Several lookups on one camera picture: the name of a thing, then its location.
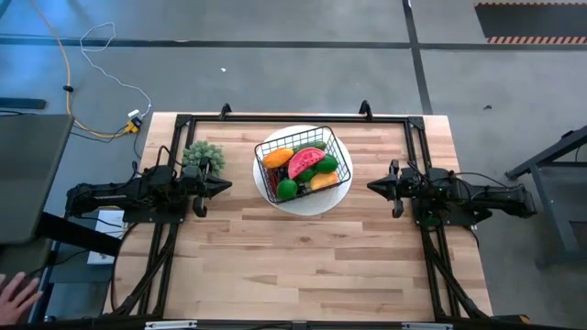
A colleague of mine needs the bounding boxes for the orange toy mango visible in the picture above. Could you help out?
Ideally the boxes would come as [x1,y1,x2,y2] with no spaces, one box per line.
[261,147,295,170]

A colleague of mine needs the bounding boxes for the black hazard striped mat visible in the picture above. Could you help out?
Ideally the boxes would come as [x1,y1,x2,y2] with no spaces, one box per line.
[474,2,587,45]

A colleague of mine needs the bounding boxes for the red watermelon slice toy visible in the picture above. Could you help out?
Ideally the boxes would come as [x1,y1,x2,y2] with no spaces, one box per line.
[287,146,327,181]

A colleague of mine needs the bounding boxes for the white floor cable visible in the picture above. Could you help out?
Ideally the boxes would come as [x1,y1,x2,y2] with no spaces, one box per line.
[80,21,153,118]

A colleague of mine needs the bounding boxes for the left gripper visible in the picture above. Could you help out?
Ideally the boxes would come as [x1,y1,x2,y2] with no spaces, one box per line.
[181,158,233,219]

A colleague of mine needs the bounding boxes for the black metal stand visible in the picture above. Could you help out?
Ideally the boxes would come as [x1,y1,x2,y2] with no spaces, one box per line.
[504,124,587,270]

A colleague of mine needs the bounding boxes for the black floor strip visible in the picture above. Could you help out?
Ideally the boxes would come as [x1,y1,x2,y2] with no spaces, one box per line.
[0,96,48,110]

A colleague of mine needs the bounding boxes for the green plant in white pot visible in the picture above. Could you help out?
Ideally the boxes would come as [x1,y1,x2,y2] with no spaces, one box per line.
[182,139,227,178]

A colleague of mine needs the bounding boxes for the silver metal bracket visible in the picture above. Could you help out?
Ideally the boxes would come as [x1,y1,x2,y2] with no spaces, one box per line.
[145,320,198,330]
[402,322,453,330]

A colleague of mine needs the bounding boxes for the black wire basket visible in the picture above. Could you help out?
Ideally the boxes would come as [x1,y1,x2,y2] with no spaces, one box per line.
[253,126,353,205]

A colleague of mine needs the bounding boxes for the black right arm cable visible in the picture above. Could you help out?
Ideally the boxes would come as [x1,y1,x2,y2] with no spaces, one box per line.
[451,169,508,179]

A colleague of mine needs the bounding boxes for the person's hand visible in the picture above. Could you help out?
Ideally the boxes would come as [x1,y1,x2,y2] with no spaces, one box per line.
[0,271,44,325]

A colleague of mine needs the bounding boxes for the round white mat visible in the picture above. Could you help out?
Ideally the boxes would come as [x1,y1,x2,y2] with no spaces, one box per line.
[252,124,355,217]

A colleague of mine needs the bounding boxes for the black office desk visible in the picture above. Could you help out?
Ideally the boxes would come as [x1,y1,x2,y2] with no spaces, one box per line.
[0,113,75,245]

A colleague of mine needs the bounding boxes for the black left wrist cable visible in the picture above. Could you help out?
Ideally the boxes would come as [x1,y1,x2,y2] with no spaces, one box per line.
[157,144,185,170]

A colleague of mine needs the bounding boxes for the black aluminium rig frame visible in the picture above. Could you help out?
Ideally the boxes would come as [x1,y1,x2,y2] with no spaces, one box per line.
[36,99,528,330]

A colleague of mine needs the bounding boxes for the yellow toy mango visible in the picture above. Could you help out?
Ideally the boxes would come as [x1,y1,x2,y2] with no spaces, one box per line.
[309,170,340,192]

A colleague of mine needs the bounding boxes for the light green toy fruit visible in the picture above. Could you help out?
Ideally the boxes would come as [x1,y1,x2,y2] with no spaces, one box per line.
[275,178,299,201]

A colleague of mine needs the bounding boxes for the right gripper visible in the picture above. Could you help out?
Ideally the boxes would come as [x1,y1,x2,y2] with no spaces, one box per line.
[366,159,416,220]

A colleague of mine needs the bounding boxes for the orange hanging cable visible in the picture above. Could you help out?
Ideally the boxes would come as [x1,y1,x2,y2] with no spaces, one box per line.
[28,0,134,138]

